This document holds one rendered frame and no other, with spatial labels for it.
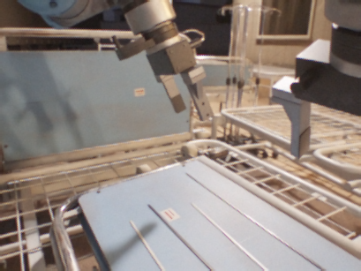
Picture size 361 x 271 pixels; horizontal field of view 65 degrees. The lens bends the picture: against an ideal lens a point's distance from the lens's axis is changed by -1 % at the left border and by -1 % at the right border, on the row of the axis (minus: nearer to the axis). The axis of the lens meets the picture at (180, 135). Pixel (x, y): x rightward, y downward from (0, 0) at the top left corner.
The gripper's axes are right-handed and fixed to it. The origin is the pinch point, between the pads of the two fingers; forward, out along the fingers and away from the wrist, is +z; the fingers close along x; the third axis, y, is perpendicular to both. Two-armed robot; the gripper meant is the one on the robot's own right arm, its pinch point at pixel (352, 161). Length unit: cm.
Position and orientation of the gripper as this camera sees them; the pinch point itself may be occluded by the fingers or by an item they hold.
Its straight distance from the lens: 39.7
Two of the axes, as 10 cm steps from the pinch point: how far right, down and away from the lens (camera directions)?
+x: 6.5, 3.5, -6.7
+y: -7.3, 5.4, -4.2
